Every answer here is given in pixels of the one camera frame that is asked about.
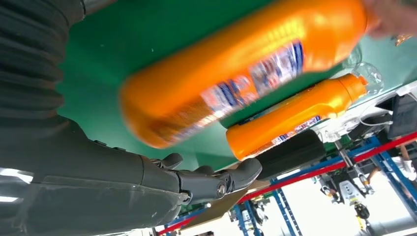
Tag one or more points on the blue metal rack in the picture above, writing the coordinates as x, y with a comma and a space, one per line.
286, 211

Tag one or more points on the black tablet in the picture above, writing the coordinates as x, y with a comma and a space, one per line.
404, 117

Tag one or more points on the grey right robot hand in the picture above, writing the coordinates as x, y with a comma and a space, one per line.
81, 189

